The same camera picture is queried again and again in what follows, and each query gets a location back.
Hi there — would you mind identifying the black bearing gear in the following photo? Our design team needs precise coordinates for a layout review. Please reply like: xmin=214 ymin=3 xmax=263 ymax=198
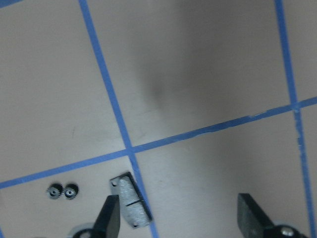
xmin=64 ymin=183 xmax=79 ymax=200
xmin=47 ymin=183 xmax=63 ymax=200

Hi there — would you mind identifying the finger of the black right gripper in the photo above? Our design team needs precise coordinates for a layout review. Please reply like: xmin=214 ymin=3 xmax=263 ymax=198
xmin=237 ymin=193 xmax=274 ymax=238

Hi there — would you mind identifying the black brake pad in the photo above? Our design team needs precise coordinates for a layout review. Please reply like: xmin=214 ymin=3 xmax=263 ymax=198
xmin=109 ymin=172 xmax=153 ymax=229

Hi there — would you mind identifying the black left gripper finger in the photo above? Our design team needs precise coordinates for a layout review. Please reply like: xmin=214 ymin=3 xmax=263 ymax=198
xmin=93 ymin=195 xmax=120 ymax=238

